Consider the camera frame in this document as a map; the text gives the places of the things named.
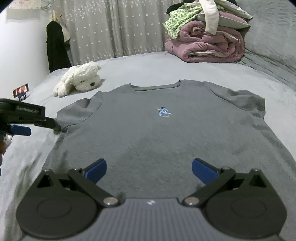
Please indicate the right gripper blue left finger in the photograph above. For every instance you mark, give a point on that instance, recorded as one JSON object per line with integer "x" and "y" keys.
{"x": 96, "y": 171}

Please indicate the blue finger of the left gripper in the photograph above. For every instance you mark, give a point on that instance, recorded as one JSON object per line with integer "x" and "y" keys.
{"x": 20, "y": 130}

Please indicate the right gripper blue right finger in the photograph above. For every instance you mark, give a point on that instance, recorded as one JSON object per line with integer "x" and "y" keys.
{"x": 204, "y": 171}

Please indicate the grey t-shirt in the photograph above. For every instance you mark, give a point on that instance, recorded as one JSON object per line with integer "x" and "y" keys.
{"x": 149, "y": 137}

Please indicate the grey bed sheet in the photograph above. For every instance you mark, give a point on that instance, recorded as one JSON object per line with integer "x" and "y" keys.
{"x": 26, "y": 155}

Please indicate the black hanging coat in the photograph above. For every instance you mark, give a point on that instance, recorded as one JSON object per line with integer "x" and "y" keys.
{"x": 56, "y": 48}

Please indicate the white plush dog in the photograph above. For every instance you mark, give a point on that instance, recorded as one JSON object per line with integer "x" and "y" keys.
{"x": 82, "y": 78}

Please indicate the grey star curtain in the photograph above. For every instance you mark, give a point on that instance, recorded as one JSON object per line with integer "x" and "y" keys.
{"x": 108, "y": 29}

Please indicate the folded mauve quilt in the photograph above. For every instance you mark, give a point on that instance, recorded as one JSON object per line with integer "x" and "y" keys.
{"x": 194, "y": 44}

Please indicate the grey quilted headboard cover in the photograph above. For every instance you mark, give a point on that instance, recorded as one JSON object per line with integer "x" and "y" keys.
{"x": 270, "y": 40}

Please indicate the cream white garment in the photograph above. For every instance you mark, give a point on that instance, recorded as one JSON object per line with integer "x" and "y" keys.
{"x": 212, "y": 16}

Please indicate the green patterned garment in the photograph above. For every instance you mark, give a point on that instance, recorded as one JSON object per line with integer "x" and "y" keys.
{"x": 179, "y": 17}

